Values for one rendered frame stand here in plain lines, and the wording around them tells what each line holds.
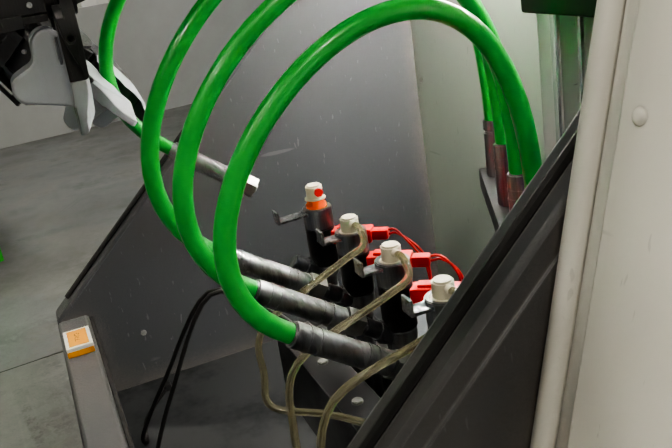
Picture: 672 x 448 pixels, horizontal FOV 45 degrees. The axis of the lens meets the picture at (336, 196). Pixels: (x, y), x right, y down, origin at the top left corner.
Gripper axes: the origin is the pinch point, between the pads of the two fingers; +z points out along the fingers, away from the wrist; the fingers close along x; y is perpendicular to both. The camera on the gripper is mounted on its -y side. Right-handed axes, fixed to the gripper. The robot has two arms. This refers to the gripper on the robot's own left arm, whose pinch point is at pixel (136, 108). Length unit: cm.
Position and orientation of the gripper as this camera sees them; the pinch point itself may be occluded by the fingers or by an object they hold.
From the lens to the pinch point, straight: 83.8
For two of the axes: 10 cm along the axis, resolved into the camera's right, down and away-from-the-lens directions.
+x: -2.4, 1.3, -9.6
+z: 7.3, 6.7, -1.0
